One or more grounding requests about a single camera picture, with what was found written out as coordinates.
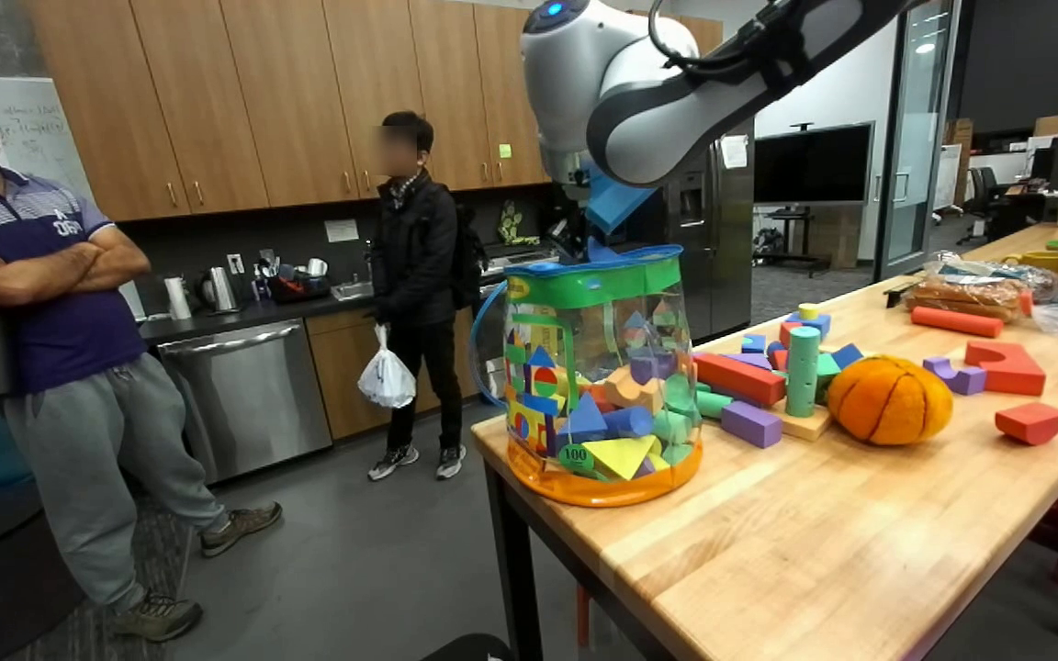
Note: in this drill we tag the white plastic shopping bag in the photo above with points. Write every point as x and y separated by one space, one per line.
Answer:
389 381

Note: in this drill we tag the green potted plant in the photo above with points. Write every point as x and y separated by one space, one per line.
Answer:
511 224

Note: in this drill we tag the blue notched foam block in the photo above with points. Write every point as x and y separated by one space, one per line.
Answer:
809 324

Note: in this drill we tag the red arch foam block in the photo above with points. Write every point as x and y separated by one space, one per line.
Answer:
1007 372

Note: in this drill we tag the man in purple polo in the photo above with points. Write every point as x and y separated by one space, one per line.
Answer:
64 333

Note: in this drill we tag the purple cube foam block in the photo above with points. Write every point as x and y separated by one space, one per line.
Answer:
752 428

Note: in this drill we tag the red cylinder foam block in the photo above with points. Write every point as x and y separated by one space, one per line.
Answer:
958 321

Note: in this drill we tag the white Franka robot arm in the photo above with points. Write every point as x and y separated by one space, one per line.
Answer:
699 111

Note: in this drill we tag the short yellow cylinder block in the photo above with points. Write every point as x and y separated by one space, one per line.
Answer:
809 311

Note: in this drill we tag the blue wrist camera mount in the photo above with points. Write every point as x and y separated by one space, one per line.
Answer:
620 203

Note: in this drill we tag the short green cylinder block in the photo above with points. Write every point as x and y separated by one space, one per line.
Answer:
714 404

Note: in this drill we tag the clear plastic toy bag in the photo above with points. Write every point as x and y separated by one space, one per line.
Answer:
603 285

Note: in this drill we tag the tall green cylinder block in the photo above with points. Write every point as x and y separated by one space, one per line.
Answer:
804 372

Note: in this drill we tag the white wall notice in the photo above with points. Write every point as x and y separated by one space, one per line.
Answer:
340 234

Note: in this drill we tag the wooden upper kitchen cabinets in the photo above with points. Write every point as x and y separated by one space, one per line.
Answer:
247 95

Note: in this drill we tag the clear snack package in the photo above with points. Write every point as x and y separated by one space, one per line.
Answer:
969 295

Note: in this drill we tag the wooden lower kitchen cabinet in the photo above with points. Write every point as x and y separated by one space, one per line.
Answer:
346 370

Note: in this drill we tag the green sticky note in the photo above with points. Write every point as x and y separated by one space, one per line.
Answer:
505 151

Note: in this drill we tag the stainless steel dishwasher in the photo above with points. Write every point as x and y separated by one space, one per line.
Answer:
247 404

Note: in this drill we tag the flat pale orange block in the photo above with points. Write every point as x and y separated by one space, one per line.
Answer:
804 428

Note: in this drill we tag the person in black jacket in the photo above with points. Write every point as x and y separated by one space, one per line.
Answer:
416 245

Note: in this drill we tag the red wedge foam block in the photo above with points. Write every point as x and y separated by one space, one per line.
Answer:
1029 425

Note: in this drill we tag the purple stepped foam block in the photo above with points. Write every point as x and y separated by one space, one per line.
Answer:
958 376

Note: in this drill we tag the white paper on refrigerator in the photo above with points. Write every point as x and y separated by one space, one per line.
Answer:
738 151

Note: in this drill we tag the orange plush basketball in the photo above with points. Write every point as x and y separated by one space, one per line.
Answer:
892 401

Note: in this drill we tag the long red foam block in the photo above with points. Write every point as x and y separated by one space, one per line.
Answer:
738 376

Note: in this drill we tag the black wall television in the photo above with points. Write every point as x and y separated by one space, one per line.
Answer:
814 162

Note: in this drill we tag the yellow triangle foam block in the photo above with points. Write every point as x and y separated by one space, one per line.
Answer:
620 458

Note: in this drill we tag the stainless steel refrigerator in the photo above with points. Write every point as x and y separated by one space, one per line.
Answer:
724 245

